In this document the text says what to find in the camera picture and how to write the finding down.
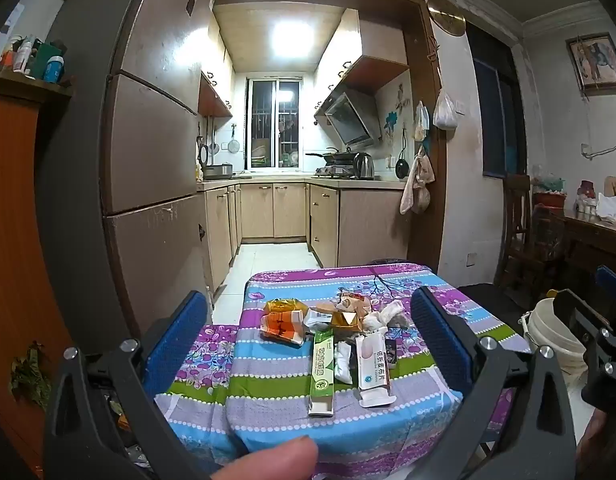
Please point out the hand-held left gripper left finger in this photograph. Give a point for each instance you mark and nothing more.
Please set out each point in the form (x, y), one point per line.
(175, 340)

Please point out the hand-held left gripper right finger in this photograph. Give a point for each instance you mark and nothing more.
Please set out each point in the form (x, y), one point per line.
(438, 340)

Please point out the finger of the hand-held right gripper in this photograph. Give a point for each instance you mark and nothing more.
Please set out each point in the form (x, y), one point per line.
(583, 310)
(613, 282)

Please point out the white plastic bucket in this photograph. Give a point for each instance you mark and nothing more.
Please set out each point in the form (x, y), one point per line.
(548, 332)

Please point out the white plastic wrapper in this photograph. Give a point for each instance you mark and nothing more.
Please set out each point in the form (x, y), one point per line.
(344, 362)

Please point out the silver white packaging bag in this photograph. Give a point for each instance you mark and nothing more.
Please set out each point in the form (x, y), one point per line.
(315, 319)

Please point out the dark wooden sideboard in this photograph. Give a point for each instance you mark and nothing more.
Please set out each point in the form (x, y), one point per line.
(593, 250)

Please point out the small black packet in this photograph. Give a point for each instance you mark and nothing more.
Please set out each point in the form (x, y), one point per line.
(392, 351)

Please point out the crumpled white tissue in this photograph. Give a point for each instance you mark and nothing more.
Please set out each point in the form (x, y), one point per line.
(388, 312)

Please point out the long white box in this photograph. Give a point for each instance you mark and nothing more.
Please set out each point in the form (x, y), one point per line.
(374, 370)

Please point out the white bag on sideboard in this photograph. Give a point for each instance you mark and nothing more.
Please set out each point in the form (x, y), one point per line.
(613, 207)

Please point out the black bin bag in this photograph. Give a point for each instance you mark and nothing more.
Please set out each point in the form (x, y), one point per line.
(390, 261)

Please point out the dark wooden chair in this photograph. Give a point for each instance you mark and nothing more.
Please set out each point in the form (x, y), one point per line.
(520, 240)

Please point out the brown printed snack wrapper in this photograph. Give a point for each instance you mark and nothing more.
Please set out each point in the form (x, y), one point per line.
(345, 310)

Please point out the floral striped tablecloth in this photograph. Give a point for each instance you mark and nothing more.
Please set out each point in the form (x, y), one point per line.
(268, 385)

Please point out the orange packet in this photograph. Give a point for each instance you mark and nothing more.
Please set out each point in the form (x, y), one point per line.
(283, 327)

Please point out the red basket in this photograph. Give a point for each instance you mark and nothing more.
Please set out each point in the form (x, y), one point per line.
(549, 195)

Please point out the yellow foil wrapper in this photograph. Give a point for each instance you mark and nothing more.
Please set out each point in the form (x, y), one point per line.
(285, 305)

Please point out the long green box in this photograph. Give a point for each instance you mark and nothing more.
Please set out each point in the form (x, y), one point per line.
(321, 375)

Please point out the dried plant bundle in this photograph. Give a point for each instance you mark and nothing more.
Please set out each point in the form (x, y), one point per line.
(30, 375)

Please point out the beige kitchen base cabinets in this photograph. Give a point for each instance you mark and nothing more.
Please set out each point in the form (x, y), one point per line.
(288, 210)

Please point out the hanging black pan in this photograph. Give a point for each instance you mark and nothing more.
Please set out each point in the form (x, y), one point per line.
(402, 167)

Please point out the steel kettle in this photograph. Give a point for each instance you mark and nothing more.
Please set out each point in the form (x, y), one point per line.
(363, 166)

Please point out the grey refrigerator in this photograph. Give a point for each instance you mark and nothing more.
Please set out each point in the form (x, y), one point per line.
(152, 150)

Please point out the gas stove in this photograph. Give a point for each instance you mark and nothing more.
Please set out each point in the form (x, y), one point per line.
(333, 175)

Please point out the hanging strainer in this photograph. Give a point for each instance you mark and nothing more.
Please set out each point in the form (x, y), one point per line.
(233, 146)

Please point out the dark framed window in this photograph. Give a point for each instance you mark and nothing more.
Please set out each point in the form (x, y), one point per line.
(498, 110)

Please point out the wooden cabinet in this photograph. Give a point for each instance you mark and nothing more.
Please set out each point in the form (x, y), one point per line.
(12, 210)

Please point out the black wok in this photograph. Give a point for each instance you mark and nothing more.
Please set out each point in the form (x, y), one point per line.
(333, 156)

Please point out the hanging small plastic bag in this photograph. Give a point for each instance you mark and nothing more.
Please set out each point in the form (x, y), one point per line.
(421, 122)

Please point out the hanging white plastic bag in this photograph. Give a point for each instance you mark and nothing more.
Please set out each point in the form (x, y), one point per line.
(445, 112)

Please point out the kitchen window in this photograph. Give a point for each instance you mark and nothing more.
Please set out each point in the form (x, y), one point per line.
(274, 122)

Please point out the steel range hood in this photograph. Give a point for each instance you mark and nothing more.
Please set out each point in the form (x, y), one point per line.
(350, 117)

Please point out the green box on shelf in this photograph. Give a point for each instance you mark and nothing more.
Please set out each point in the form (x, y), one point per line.
(43, 60)

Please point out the white bottle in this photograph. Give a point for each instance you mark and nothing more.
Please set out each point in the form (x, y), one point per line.
(23, 55)

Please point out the ceiling light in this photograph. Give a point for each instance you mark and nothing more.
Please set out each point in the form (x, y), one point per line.
(294, 39)

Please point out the framed wall picture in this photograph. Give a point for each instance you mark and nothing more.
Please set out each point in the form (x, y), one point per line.
(595, 64)

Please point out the floral wall sticker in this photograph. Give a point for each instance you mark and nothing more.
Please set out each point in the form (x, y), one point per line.
(395, 115)

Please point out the beige wall cabinet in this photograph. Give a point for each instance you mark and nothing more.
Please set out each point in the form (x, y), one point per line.
(368, 50)
(212, 97)

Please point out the round gold wall clock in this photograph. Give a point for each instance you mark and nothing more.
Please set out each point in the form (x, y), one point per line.
(447, 15)

